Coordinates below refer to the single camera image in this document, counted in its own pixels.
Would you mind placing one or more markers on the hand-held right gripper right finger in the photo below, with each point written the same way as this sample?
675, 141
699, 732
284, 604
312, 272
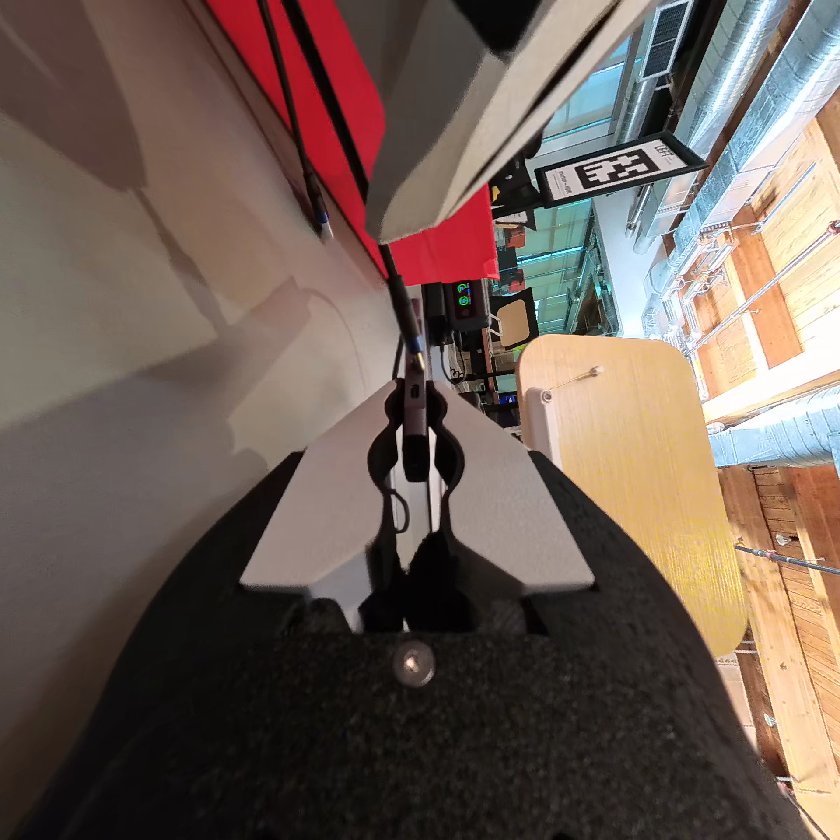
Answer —
518, 525

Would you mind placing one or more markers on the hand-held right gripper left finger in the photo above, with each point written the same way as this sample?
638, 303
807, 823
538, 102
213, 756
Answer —
315, 525

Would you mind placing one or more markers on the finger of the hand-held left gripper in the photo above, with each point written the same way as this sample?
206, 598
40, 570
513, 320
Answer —
426, 164

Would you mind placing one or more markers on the red plastic bin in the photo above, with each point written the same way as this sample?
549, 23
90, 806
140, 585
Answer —
453, 253

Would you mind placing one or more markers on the grey desk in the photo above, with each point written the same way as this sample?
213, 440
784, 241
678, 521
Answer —
131, 328

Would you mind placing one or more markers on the black device green lights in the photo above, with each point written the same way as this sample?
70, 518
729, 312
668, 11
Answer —
467, 302

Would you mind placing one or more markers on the black framed sign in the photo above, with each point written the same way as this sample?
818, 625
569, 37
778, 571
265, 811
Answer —
610, 170

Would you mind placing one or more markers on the silver ventilation duct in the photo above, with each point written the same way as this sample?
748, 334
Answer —
722, 79

